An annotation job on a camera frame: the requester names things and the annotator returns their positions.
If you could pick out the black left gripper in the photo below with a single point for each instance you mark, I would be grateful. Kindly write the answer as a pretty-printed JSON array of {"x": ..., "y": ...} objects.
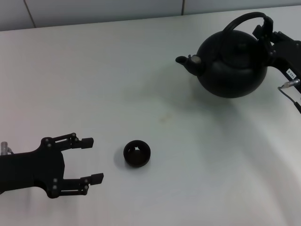
[{"x": 33, "y": 169}]

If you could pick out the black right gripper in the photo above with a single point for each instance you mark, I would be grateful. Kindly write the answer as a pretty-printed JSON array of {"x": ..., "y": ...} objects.
[{"x": 287, "y": 54}]

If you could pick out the black round teapot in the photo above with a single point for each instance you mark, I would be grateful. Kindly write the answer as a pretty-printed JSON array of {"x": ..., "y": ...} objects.
[{"x": 232, "y": 77}]

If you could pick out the small black teacup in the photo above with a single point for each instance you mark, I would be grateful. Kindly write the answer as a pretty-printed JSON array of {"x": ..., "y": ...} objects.
[{"x": 141, "y": 162}]

